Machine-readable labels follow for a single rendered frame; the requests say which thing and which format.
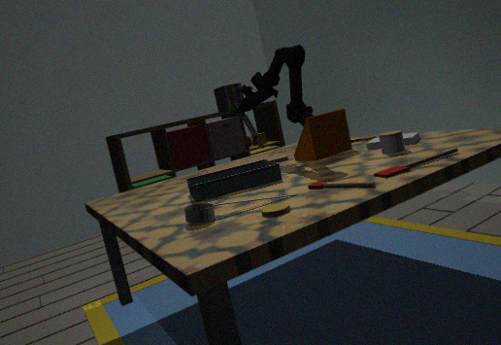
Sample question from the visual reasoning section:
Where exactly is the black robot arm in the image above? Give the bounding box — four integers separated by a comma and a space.
239, 45, 313, 126

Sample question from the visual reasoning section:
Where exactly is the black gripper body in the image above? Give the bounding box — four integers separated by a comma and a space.
242, 90, 265, 110

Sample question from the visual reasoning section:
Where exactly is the olive-yellow flat round disc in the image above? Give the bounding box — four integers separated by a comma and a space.
261, 203, 290, 217

